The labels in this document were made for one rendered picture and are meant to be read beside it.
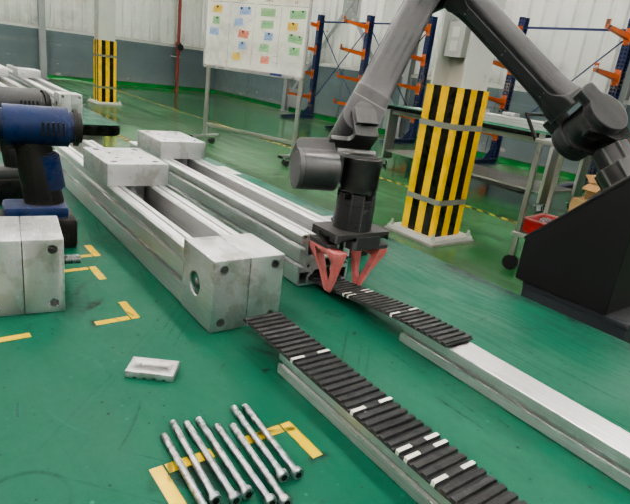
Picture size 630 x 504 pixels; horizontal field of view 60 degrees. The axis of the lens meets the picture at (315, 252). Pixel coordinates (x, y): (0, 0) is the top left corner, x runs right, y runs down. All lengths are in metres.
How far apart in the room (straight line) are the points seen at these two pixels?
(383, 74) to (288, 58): 5.53
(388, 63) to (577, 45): 8.35
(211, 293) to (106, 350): 0.13
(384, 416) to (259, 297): 0.26
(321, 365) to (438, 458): 0.16
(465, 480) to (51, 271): 0.52
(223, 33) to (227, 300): 6.43
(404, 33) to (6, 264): 0.68
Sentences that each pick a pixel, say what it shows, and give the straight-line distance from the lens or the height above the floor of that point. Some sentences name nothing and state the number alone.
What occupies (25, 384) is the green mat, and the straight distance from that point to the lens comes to 0.61.
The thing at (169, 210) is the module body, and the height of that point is 0.84.
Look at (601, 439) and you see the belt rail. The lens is 0.60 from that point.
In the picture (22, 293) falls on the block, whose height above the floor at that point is 0.81.
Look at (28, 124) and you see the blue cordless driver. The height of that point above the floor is 0.97.
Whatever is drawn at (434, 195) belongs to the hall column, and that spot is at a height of 0.35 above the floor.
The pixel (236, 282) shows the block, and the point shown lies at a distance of 0.68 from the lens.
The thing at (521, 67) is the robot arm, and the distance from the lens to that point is 1.10.
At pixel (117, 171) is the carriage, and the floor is 0.89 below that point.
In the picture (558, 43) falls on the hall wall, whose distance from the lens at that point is 9.37.
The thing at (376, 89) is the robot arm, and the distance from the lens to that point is 0.85.
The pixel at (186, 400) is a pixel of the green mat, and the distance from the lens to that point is 0.57.
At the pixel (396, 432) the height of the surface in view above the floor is 0.81.
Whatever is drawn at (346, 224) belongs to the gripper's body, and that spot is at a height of 0.90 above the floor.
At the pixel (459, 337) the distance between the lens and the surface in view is 0.69.
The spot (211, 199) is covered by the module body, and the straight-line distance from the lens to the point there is 1.08.
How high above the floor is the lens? 1.10
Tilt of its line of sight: 19 degrees down
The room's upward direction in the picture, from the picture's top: 8 degrees clockwise
